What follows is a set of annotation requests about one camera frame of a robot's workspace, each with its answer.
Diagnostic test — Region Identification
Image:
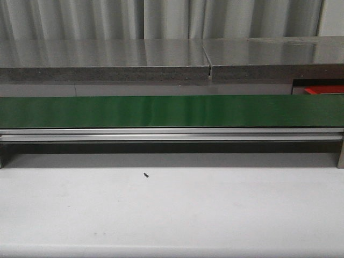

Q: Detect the green conveyor belt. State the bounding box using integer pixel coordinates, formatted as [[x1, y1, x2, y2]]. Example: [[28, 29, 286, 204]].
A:
[[1, 95, 343, 129]]

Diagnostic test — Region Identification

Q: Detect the grey right table slab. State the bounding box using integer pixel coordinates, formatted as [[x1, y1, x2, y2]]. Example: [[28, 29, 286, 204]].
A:
[[203, 36, 343, 81]]

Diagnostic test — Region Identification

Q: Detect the grey table slab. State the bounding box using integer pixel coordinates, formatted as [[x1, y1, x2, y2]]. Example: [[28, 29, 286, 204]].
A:
[[203, 36, 343, 81], [1, 39, 210, 82]]

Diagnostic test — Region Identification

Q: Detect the grey left table slab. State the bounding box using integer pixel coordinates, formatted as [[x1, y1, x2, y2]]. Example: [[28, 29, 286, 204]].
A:
[[1, 39, 210, 82]]

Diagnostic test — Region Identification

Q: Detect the red plastic tray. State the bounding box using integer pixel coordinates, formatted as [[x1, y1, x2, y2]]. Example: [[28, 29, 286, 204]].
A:
[[304, 85, 344, 95]]

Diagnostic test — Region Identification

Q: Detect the right conveyor support leg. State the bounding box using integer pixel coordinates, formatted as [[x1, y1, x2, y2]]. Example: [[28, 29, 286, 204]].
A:
[[336, 130, 344, 169]]

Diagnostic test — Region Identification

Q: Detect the grey pleated curtain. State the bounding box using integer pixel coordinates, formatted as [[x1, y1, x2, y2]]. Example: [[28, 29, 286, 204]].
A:
[[1, 1, 323, 40]]

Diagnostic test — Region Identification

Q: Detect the aluminium conveyor frame rail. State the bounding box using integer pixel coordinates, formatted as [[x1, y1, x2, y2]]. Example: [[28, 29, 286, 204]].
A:
[[1, 127, 343, 142]]

